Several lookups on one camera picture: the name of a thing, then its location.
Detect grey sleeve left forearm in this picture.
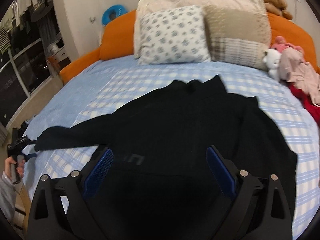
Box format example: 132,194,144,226
0,172,16,225

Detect blue round wall object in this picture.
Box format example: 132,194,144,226
101,4,127,26

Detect pink plush toy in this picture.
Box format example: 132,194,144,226
270,36,304,55

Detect black sweater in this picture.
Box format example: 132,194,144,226
35,76,297,239

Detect pink garment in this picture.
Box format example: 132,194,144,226
279,47,319,106

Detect blue plaid bed sheet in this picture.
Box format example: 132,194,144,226
25,56,319,239

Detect red garment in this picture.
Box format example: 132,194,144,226
289,83,320,126

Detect hanging clothes rack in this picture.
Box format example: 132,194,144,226
1,0,53,54

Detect white plush toy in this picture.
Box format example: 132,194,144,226
263,49,281,82

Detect orange bed headboard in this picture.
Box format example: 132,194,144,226
60,11,319,84

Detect white floral pillow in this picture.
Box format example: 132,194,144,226
139,5,211,65

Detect beige striped pillow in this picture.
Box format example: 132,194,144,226
203,5,271,71

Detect left hand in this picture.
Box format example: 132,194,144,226
4,157,25,180

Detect brown teddy bear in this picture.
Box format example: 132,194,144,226
264,0,293,21

